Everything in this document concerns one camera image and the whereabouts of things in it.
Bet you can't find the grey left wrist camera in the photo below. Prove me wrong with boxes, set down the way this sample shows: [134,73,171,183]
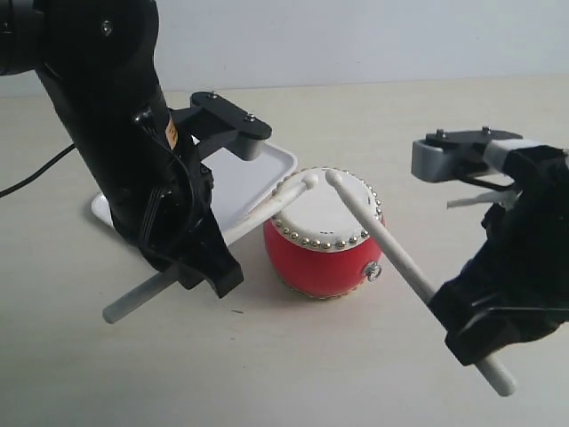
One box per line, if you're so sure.
[170,92,272,161]

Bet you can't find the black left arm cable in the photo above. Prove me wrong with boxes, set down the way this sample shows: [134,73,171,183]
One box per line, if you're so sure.
[0,142,77,197]

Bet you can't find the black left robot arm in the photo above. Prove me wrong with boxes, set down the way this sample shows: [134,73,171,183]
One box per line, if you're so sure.
[1,1,244,297]

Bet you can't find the white rectangular plastic tray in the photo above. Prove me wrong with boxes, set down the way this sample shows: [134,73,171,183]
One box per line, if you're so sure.
[91,141,299,250]

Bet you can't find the white drumstick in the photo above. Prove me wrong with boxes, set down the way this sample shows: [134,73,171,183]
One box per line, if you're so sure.
[325,169,517,397]
[102,173,319,325]

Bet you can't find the small red drum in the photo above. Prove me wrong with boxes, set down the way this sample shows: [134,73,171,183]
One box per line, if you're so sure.
[262,166,382,299]

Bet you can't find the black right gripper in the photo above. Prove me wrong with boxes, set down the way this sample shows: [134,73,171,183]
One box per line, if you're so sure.
[428,144,568,366]

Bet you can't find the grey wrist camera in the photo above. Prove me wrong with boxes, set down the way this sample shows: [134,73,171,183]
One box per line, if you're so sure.
[411,126,541,183]
[170,92,272,161]

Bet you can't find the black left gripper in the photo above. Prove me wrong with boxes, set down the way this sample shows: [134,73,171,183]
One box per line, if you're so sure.
[110,133,244,299]

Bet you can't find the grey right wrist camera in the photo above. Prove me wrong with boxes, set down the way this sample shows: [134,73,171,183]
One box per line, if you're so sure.
[411,126,541,183]

